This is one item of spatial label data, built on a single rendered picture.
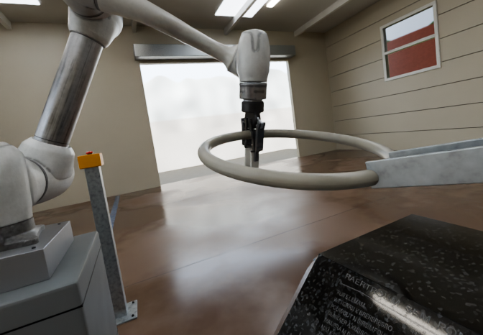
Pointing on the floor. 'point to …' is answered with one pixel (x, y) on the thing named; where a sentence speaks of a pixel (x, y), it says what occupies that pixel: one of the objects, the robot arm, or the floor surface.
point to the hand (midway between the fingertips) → (251, 159)
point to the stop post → (106, 237)
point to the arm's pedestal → (64, 297)
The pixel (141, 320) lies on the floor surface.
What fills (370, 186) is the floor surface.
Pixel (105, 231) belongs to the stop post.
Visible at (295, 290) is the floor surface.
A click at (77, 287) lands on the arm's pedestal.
